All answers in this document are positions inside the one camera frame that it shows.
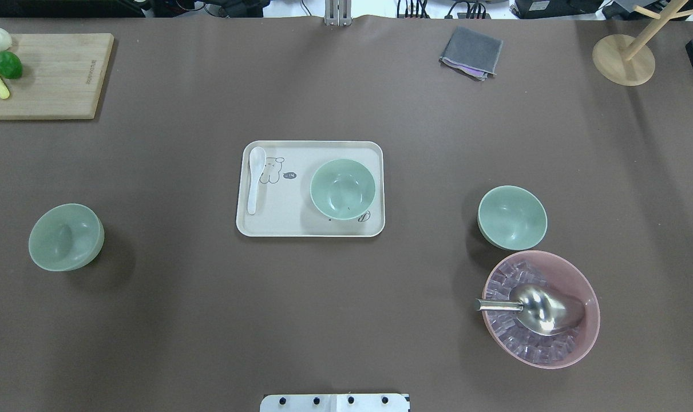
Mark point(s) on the beige rectangular serving tray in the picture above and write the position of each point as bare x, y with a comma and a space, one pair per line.
285, 208

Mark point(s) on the pink bowl with ice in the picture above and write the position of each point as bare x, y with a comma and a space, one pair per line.
548, 270

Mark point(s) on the white ceramic spoon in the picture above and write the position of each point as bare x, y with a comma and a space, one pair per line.
256, 164

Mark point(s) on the green bowl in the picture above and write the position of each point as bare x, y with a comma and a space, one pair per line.
342, 189
512, 218
66, 238

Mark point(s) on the green bowl on tray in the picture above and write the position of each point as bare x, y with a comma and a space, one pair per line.
342, 189

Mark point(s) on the folded grey cloth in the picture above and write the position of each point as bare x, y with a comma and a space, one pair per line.
473, 53

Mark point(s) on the wooden cup tree stand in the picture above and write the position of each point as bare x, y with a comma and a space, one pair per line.
627, 60

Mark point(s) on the wooden cutting board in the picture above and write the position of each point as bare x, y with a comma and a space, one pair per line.
63, 76

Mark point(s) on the grey metal camera post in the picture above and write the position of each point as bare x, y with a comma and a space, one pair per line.
338, 12

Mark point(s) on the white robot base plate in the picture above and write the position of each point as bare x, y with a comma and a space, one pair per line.
336, 402

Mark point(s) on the green lime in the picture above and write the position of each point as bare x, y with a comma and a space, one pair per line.
11, 66

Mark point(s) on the metal ice scoop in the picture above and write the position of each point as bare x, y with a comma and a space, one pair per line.
543, 310

